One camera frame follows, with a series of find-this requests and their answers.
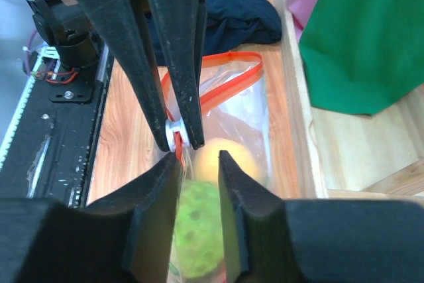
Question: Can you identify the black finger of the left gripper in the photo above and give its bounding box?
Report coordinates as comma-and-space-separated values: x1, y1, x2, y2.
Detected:
148, 0, 207, 149
77, 0, 168, 151

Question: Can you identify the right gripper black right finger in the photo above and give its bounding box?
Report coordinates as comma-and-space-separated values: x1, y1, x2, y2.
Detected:
219, 163, 423, 282

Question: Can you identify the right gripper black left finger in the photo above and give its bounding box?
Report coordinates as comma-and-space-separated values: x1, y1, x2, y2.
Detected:
1, 153, 182, 282

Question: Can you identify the green custard apple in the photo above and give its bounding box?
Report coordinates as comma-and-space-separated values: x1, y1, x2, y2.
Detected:
170, 180, 224, 280

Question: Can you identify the yellow peach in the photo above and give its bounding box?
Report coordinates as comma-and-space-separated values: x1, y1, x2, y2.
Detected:
192, 138, 266, 186

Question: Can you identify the clear zip top bag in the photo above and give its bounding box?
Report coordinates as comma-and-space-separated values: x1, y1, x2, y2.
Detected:
160, 51, 301, 283

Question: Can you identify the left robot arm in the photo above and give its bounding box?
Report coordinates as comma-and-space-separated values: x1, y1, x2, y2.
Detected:
27, 0, 207, 151

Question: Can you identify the green tank top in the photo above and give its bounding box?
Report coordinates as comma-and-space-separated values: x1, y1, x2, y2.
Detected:
299, 0, 423, 115

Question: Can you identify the dark navy cloth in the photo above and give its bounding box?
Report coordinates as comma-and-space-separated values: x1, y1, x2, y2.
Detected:
144, 0, 282, 66

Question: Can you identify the wooden clothes rack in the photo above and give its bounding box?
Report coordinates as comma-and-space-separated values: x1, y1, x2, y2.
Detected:
273, 0, 423, 202

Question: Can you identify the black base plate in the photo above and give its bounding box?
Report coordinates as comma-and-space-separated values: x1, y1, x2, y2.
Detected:
1, 82, 105, 207

